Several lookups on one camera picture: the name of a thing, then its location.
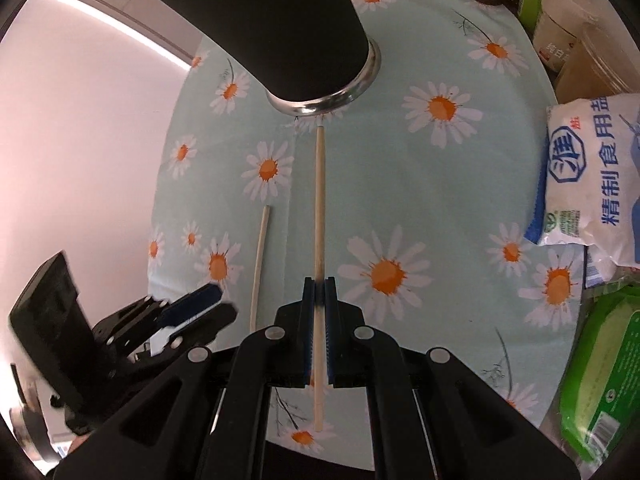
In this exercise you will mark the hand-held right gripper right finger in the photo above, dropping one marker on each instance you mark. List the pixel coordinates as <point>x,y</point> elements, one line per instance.
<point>330,330</point>

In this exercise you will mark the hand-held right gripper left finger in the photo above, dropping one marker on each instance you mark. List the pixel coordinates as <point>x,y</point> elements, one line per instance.
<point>310,330</point>

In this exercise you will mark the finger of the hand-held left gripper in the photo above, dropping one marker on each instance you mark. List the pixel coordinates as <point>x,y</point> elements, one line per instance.
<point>210,324</point>
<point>192,305</point>

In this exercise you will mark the wooden chopstick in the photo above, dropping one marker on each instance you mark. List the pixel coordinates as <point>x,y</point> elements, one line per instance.
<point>319,200</point>
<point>260,260</point>

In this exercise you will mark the black steel-rimmed utensil holder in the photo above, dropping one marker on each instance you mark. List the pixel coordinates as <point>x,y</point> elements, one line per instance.
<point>275,25</point>

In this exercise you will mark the daisy print tablecloth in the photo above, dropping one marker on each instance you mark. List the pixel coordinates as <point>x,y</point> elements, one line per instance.
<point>400,185</point>

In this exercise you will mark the blue white packet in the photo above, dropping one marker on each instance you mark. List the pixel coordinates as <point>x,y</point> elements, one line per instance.
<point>600,267</point>

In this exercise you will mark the green plastic package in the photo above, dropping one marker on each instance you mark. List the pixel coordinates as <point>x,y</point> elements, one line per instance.
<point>605,370</point>

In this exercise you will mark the white blue salt bag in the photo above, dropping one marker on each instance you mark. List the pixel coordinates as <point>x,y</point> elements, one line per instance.
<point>595,175</point>

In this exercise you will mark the grey cabinet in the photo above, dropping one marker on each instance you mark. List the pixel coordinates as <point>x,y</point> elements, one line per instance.
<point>115,0</point>

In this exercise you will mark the white paper tub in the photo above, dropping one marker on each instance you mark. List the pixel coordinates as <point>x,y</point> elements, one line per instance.
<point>560,35</point>

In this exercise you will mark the clear plastic cup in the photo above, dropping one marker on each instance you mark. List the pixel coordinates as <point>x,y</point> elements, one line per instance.
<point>600,70</point>

